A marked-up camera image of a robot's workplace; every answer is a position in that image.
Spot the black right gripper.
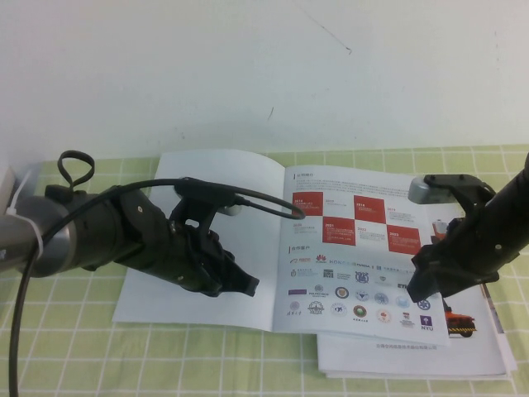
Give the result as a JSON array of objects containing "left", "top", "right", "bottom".
[{"left": 407, "top": 201, "right": 522, "bottom": 304}]

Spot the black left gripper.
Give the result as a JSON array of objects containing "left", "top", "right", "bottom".
[{"left": 164, "top": 214, "right": 261, "bottom": 299}]

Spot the white product catalogue book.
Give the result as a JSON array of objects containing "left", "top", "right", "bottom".
[{"left": 111, "top": 151, "right": 517, "bottom": 380}]

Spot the green checked tablecloth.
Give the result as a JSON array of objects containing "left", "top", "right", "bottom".
[{"left": 0, "top": 144, "right": 529, "bottom": 397}]

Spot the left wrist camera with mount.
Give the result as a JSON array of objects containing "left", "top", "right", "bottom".
[{"left": 171, "top": 176, "right": 243, "bottom": 227}]

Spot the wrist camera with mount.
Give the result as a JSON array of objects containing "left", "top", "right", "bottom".
[
  {"left": 407, "top": 173, "right": 498, "bottom": 220},
  {"left": 171, "top": 176, "right": 243, "bottom": 227}
]

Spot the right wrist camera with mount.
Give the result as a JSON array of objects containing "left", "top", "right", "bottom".
[{"left": 407, "top": 173, "right": 498, "bottom": 220}]

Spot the white cable tie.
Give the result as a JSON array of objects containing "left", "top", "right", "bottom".
[{"left": 7, "top": 173, "right": 47, "bottom": 260}]

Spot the black left camera cable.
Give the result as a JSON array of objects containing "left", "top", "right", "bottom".
[{"left": 0, "top": 151, "right": 307, "bottom": 397}]

